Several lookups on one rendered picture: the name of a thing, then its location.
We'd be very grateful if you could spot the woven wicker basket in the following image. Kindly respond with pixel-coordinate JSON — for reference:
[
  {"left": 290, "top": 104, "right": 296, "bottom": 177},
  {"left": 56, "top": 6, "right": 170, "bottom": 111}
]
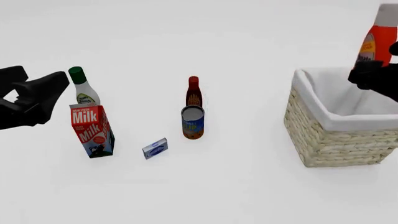
[{"left": 283, "top": 67, "right": 398, "bottom": 168}]

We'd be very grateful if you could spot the blue and orange soup can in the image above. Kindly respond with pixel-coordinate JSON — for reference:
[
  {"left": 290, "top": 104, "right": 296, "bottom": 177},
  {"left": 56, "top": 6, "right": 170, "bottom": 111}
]
[{"left": 180, "top": 105, "right": 206, "bottom": 140}]

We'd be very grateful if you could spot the red ketchup bottle white cap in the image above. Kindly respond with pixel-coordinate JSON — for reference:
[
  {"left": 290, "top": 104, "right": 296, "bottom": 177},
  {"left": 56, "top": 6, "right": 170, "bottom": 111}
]
[{"left": 354, "top": 2, "right": 398, "bottom": 69}]

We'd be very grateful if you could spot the white cloth basket liner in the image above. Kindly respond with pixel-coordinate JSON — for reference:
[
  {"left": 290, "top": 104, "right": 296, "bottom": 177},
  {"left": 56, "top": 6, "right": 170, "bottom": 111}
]
[{"left": 292, "top": 67, "right": 398, "bottom": 133}]

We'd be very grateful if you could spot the small blue-grey printed box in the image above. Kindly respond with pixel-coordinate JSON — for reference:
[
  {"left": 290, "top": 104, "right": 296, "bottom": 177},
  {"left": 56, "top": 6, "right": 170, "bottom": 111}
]
[{"left": 141, "top": 137, "right": 170, "bottom": 161}]

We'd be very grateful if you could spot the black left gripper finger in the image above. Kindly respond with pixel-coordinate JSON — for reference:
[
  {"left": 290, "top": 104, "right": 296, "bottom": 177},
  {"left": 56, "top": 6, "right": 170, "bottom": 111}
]
[
  {"left": 12, "top": 70, "right": 70, "bottom": 126},
  {"left": 0, "top": 65, "right": 29, "bottom": 88}
]

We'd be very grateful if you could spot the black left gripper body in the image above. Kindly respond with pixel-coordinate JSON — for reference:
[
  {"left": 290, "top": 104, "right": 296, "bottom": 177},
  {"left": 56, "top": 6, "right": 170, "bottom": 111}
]
[{"left": 0, "top": 86, "right": 32, "bottom": 131}]

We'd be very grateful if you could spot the red and white milk carton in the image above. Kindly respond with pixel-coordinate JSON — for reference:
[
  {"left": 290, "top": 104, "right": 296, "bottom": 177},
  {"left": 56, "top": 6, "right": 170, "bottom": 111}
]
[{"left": 68, "top": 103, "right": 116, "bottom": 159}]

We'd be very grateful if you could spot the white bottle green cap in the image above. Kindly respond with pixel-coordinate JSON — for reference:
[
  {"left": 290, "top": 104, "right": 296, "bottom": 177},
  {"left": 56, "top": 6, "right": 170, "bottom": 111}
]
[{"left": 68, "top": 65, "right": 101, "bottom": 108}]

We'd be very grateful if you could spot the dark red sauce bottle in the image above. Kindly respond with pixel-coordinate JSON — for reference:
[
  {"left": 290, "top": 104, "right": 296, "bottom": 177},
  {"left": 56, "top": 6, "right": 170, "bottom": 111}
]
[{"left": 185, "top": 75, "right": 204, "bottom": 108}]

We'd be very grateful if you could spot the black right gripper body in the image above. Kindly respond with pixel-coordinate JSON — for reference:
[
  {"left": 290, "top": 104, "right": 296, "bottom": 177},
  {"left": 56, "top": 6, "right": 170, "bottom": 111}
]
[{"left": 368, "top": 62, "right": 398, "bottom": 103}]

